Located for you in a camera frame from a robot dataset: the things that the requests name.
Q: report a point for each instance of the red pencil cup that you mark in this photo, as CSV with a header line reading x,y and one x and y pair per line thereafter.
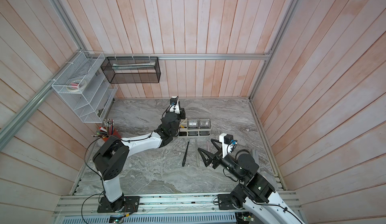
x,y
105,136

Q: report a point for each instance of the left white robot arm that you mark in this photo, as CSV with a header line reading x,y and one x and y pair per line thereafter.
x,y
111,157

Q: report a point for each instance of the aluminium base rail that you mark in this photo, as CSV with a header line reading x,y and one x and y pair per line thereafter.
x,y
191,208

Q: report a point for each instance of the grey green toothbrush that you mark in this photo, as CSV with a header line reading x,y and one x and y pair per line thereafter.
x,y
197,157

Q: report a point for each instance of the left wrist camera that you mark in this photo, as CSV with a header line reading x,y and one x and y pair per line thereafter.
x,y
174,105

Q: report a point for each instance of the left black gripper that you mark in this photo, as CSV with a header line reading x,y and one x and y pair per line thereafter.
x,y
182,113

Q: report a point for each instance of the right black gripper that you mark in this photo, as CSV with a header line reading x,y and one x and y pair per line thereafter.
x,y
212,155

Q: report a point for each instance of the grey flat block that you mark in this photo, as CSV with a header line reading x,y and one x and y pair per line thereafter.
x,y
255,155

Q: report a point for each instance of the black wire mesh basket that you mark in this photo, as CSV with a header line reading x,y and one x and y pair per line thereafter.
x,y
131,70

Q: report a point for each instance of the white wire mesh shelf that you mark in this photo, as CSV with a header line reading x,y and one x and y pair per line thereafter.
x,y
94,102

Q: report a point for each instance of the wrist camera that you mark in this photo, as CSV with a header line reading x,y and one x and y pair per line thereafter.
x,y
227,141
174,105

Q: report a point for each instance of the black toothbrush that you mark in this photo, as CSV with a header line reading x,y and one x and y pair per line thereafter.
x,y
185,154

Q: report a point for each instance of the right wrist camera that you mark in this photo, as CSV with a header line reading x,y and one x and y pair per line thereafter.
x,y
227,141

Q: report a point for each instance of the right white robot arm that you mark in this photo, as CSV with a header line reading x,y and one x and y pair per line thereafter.
x,y
253,194

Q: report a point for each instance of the tape roll on shelf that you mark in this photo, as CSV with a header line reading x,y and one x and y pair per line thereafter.
x,y
77,85

